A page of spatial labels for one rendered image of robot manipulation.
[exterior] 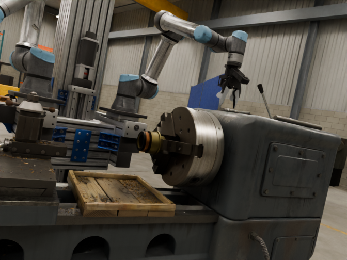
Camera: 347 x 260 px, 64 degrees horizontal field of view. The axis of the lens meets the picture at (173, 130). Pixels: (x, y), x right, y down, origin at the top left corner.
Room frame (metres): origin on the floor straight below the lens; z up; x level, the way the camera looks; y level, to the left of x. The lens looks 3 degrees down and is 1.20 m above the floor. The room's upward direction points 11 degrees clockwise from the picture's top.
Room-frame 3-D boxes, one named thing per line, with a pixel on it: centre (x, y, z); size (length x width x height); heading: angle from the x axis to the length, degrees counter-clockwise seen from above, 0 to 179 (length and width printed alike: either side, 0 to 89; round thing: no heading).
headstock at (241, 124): (1.33, -0.40, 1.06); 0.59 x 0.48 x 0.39; 119
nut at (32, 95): (0.92, 0.48, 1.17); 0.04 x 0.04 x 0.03
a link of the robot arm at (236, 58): (1.37, -0.22, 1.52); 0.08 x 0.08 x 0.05
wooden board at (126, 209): (1.01, 0.16, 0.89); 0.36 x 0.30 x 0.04; 29
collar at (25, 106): (0.92, 0.48, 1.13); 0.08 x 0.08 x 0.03
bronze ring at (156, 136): (1.05, 0.07, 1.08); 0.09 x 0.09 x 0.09; 29
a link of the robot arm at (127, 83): (1.73, 0.32, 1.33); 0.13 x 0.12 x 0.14; 136
